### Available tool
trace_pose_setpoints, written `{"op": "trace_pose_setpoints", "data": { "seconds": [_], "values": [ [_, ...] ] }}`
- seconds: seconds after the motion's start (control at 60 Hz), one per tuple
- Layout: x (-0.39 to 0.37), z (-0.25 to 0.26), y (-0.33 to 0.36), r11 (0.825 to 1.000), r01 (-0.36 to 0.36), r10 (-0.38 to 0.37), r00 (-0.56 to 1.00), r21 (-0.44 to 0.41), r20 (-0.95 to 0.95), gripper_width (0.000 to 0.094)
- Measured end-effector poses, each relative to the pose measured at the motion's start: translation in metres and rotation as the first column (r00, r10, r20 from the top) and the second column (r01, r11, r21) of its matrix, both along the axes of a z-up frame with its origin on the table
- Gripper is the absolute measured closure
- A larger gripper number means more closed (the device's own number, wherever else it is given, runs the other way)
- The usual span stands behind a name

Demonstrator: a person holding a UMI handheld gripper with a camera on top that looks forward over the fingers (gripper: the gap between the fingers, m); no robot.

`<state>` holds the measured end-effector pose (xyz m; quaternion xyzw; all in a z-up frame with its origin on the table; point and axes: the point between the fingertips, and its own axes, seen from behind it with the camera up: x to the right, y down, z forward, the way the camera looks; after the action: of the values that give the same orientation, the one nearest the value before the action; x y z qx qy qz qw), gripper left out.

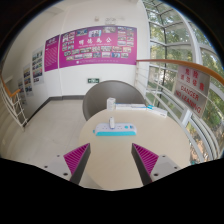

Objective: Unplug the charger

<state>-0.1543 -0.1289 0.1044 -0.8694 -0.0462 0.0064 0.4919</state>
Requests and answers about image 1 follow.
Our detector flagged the white-framed glass window wall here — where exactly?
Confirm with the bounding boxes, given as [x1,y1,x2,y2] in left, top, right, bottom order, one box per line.
[142,0,224,161]

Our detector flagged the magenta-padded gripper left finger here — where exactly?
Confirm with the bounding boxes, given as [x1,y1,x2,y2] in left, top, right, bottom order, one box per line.
[43,142,92,185]

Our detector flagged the flat long white box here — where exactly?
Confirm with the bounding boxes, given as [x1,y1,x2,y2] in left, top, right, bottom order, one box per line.
[114,103,133,111]
[130,103,148,111]

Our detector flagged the white stair railing orange handrail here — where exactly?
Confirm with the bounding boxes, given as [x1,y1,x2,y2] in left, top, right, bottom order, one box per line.
[0,76,28,129]

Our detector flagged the flat white and teal box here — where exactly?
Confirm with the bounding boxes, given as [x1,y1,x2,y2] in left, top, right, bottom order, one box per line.
[145,104,168,118]

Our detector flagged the white photo display board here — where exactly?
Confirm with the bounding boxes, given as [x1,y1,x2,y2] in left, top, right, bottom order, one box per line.
[22,63,34,98]
[31,46,45,85]
[17,78,26,102]

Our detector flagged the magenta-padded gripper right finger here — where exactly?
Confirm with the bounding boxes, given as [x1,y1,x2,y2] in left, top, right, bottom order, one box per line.
[130,142,182,186]

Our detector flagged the white and teal power strip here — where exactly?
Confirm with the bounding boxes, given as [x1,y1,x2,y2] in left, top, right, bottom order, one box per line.
[92,122,138,137]

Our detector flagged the grey sign with red characters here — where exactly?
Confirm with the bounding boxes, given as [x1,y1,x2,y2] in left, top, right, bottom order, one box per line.
[175,64,211,97]

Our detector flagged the large magenta photo poster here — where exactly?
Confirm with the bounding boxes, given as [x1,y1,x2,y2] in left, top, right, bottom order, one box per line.
[58,25,138,69]

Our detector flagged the narrow magenta text poster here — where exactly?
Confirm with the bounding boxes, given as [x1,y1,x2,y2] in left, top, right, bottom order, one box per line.
[43,34,61,73]

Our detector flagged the small upright white box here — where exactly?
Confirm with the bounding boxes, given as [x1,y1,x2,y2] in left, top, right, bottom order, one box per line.
[106,97,117,111]

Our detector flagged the white railing with orange handrail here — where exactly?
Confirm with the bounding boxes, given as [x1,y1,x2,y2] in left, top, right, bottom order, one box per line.
[134,58,224,162]

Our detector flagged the grey round-backed chair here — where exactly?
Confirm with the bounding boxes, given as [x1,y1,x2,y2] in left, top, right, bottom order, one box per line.
[82,80,147,122]

